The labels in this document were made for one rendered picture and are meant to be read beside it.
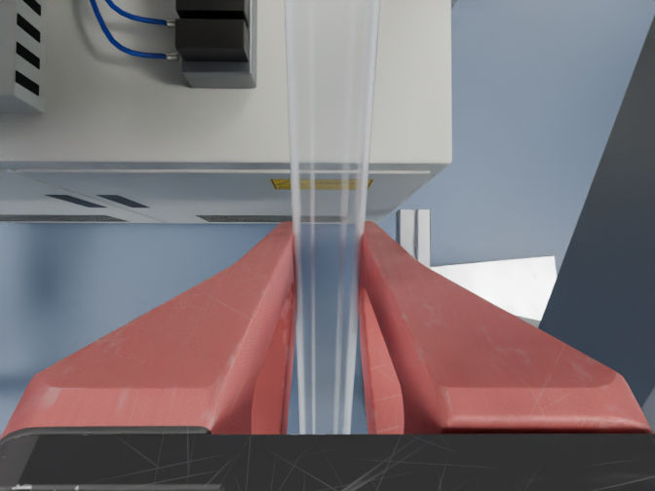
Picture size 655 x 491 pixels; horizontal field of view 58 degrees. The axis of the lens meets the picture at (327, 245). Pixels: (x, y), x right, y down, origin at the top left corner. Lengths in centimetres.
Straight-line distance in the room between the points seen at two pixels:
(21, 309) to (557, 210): 98
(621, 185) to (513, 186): 96
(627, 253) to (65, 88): 42
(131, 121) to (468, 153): 75
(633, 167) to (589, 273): 4
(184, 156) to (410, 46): 19
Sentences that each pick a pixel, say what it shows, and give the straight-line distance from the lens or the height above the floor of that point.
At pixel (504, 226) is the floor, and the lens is 112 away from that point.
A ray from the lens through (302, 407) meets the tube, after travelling 16.
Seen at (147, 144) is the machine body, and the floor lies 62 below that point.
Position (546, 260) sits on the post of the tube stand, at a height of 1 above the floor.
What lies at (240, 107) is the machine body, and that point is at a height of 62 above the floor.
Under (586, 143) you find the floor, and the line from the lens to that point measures 120.
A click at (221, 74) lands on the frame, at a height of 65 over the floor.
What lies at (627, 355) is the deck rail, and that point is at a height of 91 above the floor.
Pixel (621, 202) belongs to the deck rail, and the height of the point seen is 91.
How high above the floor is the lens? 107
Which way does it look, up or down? 87 degrees down
